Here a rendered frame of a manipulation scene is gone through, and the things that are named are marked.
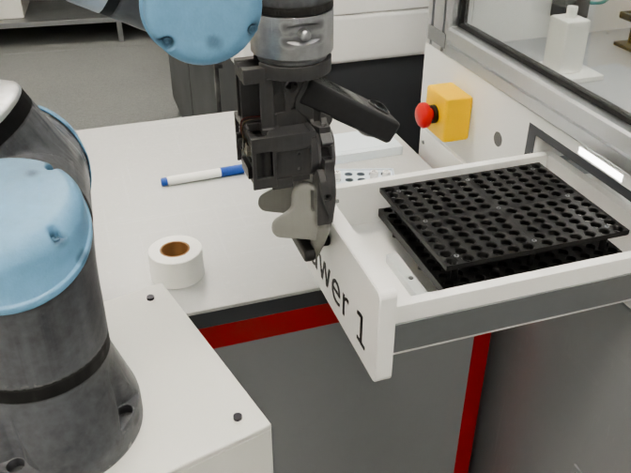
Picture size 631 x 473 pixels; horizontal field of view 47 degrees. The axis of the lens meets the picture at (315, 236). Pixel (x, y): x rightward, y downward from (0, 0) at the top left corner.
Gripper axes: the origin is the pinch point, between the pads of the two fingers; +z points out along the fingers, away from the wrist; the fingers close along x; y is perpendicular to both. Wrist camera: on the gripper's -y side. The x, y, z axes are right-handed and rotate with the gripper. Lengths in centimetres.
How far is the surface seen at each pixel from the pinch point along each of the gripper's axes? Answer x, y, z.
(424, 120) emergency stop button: -31.3, -28.0, 3.3
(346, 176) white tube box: -31.7, -15.4, 11.1
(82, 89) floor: -306, 24, 91
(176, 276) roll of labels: -15.3, 13.8, 12.4
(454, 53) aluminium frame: -36, -35, -5
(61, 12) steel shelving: -400, 28, 76
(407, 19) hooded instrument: -80, -47, 2
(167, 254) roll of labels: -20.2, 14.1, 12.1
